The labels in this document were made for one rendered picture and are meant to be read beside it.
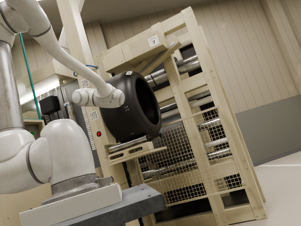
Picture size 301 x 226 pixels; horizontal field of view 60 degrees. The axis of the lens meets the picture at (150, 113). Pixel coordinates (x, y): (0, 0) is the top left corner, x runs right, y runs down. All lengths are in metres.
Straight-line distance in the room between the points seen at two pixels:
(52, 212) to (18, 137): 0.31
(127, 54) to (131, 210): 1.87
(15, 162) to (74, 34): 1.66
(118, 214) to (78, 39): 1.90
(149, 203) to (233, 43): 5.51
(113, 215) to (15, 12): 0.86
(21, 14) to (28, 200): 1.15
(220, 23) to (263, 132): 2.49
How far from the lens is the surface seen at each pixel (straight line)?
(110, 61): 2.49
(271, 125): 5.83
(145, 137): 1.89
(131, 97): 1.84
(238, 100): 5.63
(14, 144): 1.00
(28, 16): 1.21
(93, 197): 0.81
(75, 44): 2.42
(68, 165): 0.89
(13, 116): 1.07
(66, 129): 0.92
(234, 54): 5.95
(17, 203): 1.83
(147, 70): 2.46
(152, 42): 2.34
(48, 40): 1.27
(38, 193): 1.94
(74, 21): 2.50
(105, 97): 1.40
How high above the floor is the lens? 0.74
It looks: 10 degrees up
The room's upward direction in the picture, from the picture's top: 17 degrees counter-clockwise
